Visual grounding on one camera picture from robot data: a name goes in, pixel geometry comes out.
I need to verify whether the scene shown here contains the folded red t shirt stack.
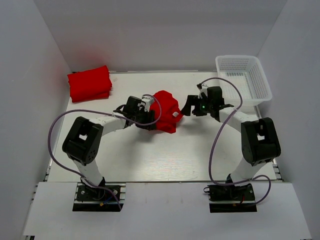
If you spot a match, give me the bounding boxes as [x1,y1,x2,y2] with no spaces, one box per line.
[67,65,113,103]

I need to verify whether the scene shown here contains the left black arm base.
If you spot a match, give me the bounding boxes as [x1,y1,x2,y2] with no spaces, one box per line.
[72,183,121,213]

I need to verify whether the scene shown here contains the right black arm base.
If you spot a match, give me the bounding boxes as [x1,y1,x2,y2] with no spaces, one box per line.
[203,183,257,213]

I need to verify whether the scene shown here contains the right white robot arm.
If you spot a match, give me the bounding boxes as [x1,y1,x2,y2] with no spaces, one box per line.
[180,84,281,200]

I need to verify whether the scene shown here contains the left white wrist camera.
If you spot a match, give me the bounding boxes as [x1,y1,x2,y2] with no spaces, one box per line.
[139,94,155,112]

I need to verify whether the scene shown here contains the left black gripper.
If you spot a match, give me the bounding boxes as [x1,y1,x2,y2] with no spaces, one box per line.
[133,107,157,130]

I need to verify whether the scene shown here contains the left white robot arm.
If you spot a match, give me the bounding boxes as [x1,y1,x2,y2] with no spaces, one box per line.
[62,94,160,200]

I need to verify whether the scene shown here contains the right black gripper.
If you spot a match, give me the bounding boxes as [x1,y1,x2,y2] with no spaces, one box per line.
[180,95,213,116]

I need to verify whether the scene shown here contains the white plastic basket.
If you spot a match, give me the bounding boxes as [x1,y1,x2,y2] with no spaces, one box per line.
[215,55,273,107]

